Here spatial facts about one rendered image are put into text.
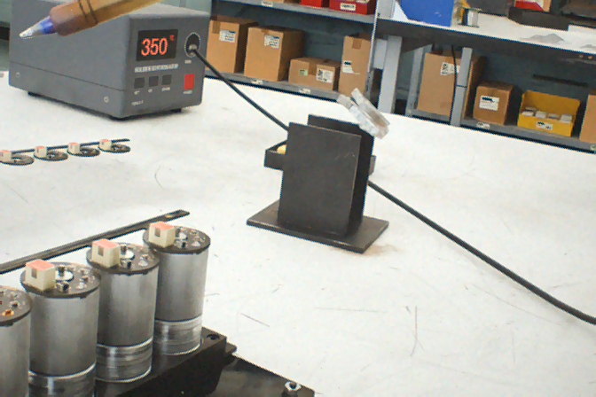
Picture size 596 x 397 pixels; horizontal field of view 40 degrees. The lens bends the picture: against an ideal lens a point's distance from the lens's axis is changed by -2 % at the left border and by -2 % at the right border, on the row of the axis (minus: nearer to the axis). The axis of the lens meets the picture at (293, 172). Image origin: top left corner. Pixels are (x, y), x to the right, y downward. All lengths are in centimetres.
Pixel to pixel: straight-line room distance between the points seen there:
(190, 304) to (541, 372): 17
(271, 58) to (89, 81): 402
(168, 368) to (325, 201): 22
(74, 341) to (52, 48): 54
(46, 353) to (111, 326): 3
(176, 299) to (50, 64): 50
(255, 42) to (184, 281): 450
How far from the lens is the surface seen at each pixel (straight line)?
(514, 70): 488
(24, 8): 81
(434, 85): 447
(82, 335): 27
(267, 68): 477
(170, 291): 30
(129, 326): 29
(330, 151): 50
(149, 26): 74
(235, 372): 33
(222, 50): 489
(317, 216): 51
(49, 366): 27
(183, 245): 30
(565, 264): 55
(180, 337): 31
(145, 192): 56
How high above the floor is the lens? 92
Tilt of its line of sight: 16 degrees down
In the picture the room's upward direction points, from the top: 7 degrees clockwise
